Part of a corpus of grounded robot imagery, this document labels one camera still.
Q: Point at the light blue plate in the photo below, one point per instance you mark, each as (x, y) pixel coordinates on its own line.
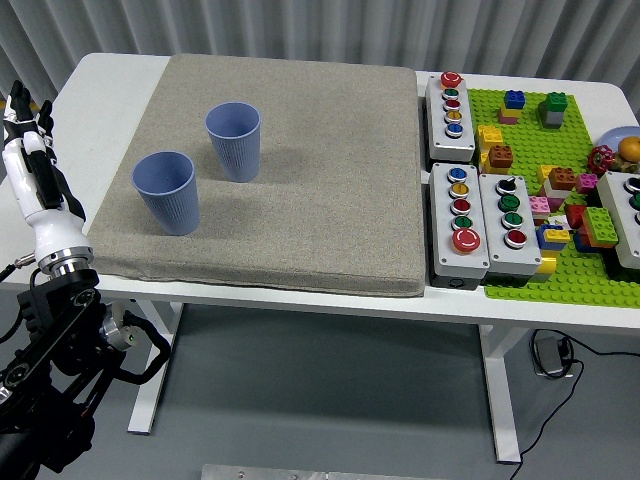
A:
(612, 136)

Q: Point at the blue ribbed cup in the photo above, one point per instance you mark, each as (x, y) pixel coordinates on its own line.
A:
(235, 145)
(170, 200)

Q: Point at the grey-brown fabric mat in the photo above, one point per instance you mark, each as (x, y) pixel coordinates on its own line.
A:
(310, 190)

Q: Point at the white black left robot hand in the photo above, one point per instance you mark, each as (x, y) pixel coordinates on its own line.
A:
(50, 230)

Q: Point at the grey pleated curtain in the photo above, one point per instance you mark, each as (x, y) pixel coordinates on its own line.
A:
(320, 27)

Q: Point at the grey control box, black buttons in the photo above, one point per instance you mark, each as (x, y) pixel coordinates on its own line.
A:
(620, 225)

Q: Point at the magenta brick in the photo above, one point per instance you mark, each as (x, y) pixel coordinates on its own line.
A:
(586, 183)

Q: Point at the light pink brick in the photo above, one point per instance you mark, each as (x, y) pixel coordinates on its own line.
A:
(539, 205)

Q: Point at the brown brick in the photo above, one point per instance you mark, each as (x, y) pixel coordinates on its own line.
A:
(500, 156)

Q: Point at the white brick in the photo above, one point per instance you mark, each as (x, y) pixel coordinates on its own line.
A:
(552, 193)

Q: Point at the green orange brick stack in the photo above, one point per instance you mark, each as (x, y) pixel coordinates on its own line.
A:
(600, 227)

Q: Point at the blue yellow pink brick stack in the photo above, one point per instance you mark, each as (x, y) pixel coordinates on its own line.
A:
(512, 102)

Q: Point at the five-button control box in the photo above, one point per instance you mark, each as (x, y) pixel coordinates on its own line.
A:
(450, 260)

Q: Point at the orange toy fruit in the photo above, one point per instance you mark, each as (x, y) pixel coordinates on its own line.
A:
(630, 147)

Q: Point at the red valve wheel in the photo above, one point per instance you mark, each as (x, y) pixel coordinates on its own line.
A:
(600, 159)

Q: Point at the green studded baseplate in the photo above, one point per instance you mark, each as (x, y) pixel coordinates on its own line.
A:
(530, 145)

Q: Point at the white table leg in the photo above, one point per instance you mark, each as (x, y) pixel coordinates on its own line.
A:
(500, 390)
(145, 405)

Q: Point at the green grey brick stack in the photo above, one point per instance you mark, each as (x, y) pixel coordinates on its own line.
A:
(552, 112)

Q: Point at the grey power adapter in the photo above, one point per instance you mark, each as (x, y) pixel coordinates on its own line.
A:
(547, 356)

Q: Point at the control box with black switch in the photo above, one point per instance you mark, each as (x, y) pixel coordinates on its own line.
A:
(517, 257)

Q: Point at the red brick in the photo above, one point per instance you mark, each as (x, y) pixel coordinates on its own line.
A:
(575, 216)

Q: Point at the yellow cylinder brick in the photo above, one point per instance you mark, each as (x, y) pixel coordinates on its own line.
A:
(546, 265)

